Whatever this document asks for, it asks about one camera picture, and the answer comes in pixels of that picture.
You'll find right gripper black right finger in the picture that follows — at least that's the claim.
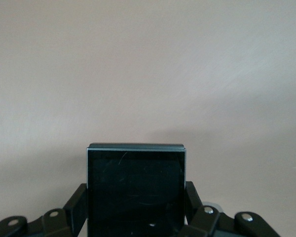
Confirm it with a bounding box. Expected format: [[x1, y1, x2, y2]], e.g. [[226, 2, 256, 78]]
[[180, 181, 282, 237]]

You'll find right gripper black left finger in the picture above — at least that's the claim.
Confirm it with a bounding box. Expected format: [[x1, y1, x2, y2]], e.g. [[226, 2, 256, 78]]
[[0, 182, 89, 237]]

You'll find black smartphone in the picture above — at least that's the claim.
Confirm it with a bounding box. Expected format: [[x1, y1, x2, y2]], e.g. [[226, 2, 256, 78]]
[[85, 142, 187, 237]]

